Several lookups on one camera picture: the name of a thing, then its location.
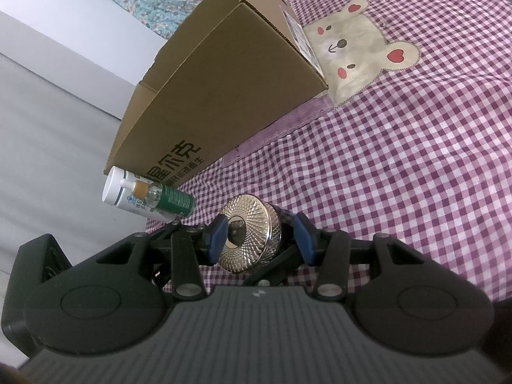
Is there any teal floral cloth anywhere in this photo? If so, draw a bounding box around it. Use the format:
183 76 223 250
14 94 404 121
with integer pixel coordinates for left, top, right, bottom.
86 0 281 38

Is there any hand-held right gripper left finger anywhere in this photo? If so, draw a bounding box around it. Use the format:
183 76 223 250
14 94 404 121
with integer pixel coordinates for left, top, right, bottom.
96 214 228 300

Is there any purple checkered bear tablecloth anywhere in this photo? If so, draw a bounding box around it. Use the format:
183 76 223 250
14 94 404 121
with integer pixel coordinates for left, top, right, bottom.
146 0 512 300

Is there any green dropper bottle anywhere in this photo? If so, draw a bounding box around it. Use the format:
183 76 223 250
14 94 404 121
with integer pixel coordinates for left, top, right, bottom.
120 180 195 220

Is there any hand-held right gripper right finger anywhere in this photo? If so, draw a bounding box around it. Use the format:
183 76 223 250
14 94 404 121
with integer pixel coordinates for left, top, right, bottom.
293 213 425 301

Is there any gold lid cosmetic jar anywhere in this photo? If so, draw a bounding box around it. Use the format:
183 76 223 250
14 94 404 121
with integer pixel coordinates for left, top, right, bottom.
218 194 294 275

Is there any white pill bottle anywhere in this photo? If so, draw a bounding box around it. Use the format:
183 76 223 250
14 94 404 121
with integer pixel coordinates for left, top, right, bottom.
102 166 177 222

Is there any brown cardboard box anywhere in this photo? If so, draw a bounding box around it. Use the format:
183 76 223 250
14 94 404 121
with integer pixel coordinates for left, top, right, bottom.
105 0 329 187

